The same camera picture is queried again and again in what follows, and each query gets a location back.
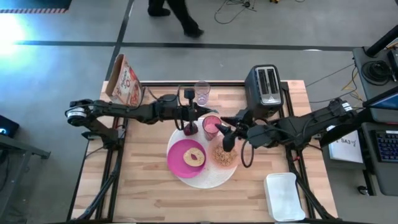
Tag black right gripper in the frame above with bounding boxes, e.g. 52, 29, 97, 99
215, 108, 259, 153

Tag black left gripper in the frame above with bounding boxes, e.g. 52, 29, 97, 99
157, 88, 213, 125

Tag clear plastic tumbler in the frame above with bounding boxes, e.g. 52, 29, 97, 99
194, 80, 211, 106

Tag red plastic tumbler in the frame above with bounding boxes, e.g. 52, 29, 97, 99
201, 115, 223, 141

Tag cereal pieces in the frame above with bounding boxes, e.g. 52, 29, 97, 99
212, 145, 239, 167

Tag bagel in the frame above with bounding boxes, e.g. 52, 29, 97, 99
182, 147, 206, 168

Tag pink plastic plate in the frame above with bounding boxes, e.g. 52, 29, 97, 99
167, 138, 208, 179

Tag pumpkin cereal box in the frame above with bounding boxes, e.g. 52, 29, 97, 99
104, 54, 144, 107

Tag black toaster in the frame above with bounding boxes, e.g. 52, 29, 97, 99
244, 64, 285, 119

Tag white round woven placemat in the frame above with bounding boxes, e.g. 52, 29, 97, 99
167, 117, 240, 189

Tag white rectangular tray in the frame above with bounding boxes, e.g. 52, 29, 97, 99
263, 172, 307, 222

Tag person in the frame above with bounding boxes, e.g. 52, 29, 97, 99
147, 0, 205, 39

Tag white paper sheet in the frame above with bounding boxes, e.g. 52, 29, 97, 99
326, 124, 364, 164

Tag grey desk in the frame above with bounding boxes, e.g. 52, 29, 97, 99
353, 46, 398, 197

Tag laptop computer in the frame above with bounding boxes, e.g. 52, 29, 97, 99
362, 85, 398, 124

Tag black keyboard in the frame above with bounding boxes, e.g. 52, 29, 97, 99
375, 130, 398, 163

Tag black pole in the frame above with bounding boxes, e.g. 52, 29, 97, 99
365, 24, 398, 57

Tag grey metal stand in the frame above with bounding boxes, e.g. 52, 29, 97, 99
0, 133, 51, 218

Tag black device with blue light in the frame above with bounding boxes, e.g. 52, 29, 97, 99
0, 114, 20, 139

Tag black frame crossbar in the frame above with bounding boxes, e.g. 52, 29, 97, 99
142, 81, 246, 87

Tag black floor cable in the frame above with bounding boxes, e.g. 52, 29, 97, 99
213, 0, 259, 25

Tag yellow cable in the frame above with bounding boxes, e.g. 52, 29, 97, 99
310, 65, 364, 123

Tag coiled black cable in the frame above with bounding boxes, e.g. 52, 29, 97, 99
361, 60, 392, 82

